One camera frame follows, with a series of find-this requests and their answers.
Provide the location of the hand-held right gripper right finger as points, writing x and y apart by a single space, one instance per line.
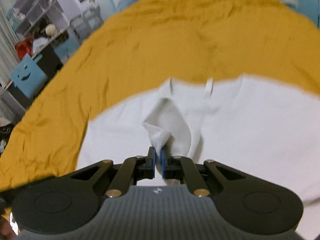
162 163

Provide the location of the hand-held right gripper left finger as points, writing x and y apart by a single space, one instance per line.
152 163

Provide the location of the white t-shirt with blue print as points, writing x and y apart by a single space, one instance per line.
225 135

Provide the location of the mustard yellow bed sheet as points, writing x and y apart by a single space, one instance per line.
160 42

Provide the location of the dark desk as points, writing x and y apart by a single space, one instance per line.
53 55

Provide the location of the blue smiley face box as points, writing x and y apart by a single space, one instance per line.
26 76

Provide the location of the white plastic bag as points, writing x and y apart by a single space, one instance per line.
41 43

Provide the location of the beige round hat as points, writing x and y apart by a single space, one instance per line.
50 30

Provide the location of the red bag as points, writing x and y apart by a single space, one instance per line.
23 47

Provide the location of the grey curtain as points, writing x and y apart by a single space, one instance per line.
7 55

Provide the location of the white open shelf unit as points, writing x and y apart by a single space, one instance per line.
37 5

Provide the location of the blue and white wardrobe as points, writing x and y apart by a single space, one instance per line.
297 2

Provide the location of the metal frame chair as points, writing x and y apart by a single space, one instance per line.
86 21

